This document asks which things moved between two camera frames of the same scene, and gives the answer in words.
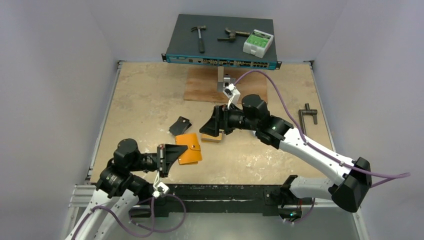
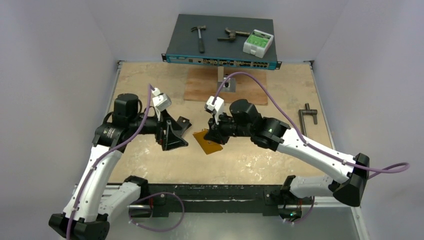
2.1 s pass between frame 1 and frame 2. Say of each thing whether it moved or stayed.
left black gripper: moved
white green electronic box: stayed
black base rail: stayed
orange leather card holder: moved
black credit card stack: stayed
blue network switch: stayed
